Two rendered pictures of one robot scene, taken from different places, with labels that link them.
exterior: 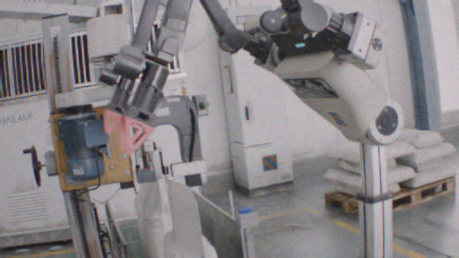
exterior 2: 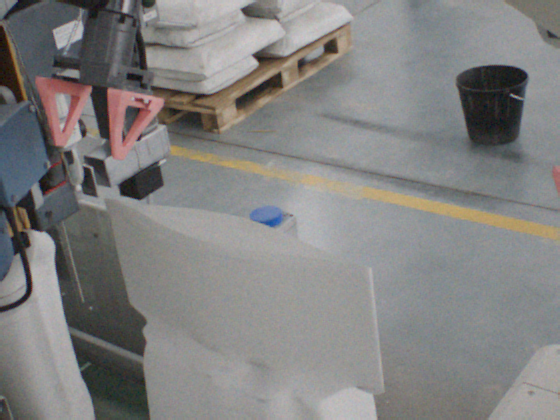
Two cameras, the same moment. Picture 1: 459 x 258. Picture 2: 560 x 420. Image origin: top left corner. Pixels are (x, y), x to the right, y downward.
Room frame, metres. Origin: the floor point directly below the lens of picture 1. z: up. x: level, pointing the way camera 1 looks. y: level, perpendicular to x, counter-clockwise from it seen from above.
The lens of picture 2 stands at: (0.82, 0.72, 1.65)
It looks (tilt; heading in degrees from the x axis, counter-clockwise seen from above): 25 degrees down; 327
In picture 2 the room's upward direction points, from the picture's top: 8 degrees counter-clockwise
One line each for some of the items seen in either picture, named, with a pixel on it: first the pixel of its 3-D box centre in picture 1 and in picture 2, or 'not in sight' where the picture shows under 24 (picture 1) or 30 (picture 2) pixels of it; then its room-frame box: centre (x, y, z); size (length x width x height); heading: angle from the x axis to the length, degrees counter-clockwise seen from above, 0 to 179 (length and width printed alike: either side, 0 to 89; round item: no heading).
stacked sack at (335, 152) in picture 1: (356, 148); not in sight; (4.91, -1.21, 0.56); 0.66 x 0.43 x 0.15; 104
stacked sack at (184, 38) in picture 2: (365, 162); (174, 21); (4.71, -1.24, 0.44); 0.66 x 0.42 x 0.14; 11
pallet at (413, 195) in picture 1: (393, 191); (228, 67); (4.82, -1.56, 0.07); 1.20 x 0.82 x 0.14; 109
